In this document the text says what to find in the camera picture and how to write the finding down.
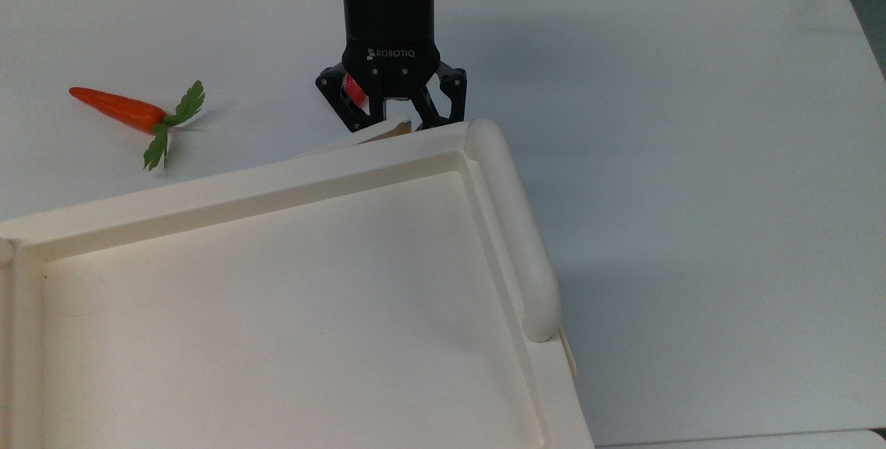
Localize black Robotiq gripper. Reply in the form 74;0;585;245
315;0;469;134

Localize red toy wax apple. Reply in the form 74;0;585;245
344;74;368;108

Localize cream plastic cabinet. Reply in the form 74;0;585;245
0;117;597;449

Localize orange toy carrot with leaves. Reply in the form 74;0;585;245
69;80;207;172

